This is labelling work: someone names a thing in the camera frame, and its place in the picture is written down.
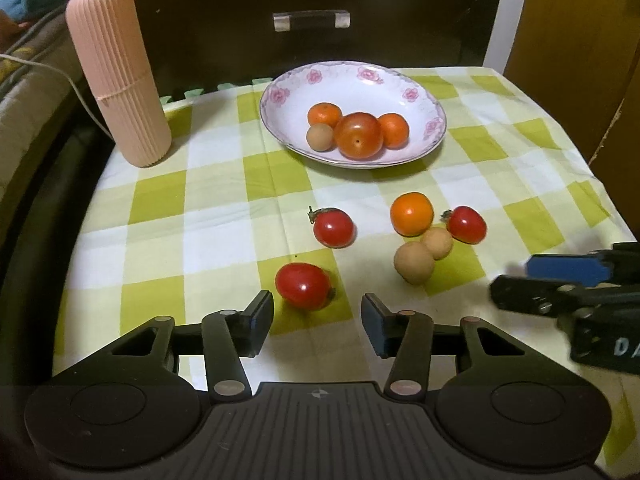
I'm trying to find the small brown longan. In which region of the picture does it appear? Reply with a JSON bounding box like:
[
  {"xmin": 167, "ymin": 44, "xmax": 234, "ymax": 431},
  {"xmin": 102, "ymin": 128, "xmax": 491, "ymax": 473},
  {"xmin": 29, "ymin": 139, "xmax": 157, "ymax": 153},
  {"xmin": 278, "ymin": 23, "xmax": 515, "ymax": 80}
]
[{"xmin": 306, "ymin": 122, "xmax": 334, "ymax": 152}]

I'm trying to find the brown cardboard box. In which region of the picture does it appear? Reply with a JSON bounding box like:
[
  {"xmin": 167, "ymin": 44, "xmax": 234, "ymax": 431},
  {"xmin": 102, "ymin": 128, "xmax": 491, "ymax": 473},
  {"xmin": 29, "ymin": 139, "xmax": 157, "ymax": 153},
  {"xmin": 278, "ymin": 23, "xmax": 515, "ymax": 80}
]
[{"xmin": 506, "ymin": 0, "xmax": 639, "ymax": 233}]

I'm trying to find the brown longan front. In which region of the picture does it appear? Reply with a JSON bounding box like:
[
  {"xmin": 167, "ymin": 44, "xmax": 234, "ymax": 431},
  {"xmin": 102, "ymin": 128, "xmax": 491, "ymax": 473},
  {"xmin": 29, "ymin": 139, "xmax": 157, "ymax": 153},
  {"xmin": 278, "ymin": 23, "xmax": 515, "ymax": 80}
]
[{"xmin": 394, "ymin": 242, "xmax": 435, "ymax": 285}]

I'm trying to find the large red tomato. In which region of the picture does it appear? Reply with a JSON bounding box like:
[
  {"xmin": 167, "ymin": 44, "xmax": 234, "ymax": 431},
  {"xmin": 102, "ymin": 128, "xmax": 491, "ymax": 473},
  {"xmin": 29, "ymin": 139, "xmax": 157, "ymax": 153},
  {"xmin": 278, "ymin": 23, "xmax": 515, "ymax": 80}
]
[{"xmin": 334, "ymin": 112, "xmax": 383, "ymax": 160}]

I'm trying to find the clear acrylic drawer handle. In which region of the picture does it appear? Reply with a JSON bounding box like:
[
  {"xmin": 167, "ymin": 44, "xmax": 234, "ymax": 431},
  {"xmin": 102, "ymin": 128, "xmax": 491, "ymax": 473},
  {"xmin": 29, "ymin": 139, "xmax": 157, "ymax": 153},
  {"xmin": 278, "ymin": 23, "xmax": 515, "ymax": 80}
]
[{"xmin": 272, "ymin": 10, "xmax": 352, "ymax": 32}]

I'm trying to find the green foam mat edge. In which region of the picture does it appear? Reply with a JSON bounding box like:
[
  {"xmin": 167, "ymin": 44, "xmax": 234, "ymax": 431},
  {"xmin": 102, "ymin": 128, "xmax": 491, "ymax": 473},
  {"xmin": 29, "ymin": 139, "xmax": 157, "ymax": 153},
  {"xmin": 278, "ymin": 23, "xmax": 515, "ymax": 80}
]
[{"xmin": 160, "ymin": 77, "xmax": 272, "ymax": 105}]

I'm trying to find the dark wooden drawer cabinet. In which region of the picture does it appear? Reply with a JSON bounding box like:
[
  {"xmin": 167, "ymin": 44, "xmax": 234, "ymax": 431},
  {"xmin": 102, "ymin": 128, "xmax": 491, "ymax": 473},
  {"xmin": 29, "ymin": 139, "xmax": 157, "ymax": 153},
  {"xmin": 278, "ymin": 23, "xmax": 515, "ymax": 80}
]
[{"xmin": 134, "ymin": 0, "xmax": 499, "ymax": 99}]

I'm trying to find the oval red cherry tomato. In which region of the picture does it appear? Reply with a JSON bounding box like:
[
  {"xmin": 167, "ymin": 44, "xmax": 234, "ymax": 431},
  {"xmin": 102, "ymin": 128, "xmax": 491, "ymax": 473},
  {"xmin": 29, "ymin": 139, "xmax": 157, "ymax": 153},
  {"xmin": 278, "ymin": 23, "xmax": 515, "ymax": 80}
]
[{"xmin": 274, "ymin": 262, "xmax": 332, "ymax": 311}]

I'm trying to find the white cable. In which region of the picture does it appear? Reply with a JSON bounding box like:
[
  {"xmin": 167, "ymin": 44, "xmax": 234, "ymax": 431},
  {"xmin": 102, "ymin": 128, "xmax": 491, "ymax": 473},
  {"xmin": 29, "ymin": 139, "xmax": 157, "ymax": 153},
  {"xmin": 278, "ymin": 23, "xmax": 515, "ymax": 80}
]
[{"xmin": 0, "ymin": 52, "xmax": 114, "ymax": 140}]

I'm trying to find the pink ribbed cylinder case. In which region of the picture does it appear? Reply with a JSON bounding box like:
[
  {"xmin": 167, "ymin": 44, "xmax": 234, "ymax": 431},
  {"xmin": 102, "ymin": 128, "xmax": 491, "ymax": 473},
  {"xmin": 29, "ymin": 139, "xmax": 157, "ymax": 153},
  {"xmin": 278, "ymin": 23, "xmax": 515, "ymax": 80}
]
[{"xmin": 65, "ymin": 0, "xmax": 171, "ymax": 167}]

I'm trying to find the large orange tangerine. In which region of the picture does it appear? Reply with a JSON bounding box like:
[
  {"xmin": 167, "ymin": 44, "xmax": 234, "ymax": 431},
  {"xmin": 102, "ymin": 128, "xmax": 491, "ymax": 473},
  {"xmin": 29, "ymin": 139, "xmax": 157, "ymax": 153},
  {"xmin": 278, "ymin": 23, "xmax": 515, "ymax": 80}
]
[{"xmin": 390, "ymin": 192, "xmax": 434, "ymax": 237}]

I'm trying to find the green checkered tablecloth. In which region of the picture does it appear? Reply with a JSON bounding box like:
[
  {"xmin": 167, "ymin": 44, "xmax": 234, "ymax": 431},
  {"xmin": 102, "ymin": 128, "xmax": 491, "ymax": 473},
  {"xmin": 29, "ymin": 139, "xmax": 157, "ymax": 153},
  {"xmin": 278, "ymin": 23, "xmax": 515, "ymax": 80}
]
[{"xmin": 52, "ymin": 65, "xmax": 639, "ymax": 476}]

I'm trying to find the small orange tangerine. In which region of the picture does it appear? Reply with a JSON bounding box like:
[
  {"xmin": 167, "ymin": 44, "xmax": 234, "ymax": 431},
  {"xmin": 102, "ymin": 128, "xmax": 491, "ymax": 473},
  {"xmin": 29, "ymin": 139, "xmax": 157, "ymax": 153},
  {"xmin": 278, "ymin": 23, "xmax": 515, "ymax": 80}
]
[
  {"xmin": 378, "ymin": 113, "xmax": 409, "ymax": 150},
  {"xmin": 307, "ymin": 102, "xmax": 343, "ymax": 128}
]

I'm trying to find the cherry tomato with stem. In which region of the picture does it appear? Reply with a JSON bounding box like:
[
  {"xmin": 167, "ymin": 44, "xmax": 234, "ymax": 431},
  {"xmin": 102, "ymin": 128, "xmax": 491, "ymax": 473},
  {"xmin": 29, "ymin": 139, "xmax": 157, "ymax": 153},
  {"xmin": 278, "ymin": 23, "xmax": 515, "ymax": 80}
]
[{"xmin": 308, "ymin": 208, "xmax": 356, "ymax": 248}]

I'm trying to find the white floral plate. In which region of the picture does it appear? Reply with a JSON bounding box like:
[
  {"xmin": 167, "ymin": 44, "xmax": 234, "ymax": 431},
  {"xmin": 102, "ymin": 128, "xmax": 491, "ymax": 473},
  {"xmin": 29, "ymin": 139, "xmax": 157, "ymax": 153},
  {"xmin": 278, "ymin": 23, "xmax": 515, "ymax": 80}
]
[{"xmin": 259, "ymin": 61, "xmax": 447, "ymax": 169}]

